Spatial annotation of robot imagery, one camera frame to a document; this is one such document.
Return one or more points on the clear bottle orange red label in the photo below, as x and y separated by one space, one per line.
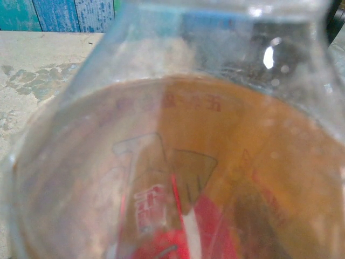
188 135

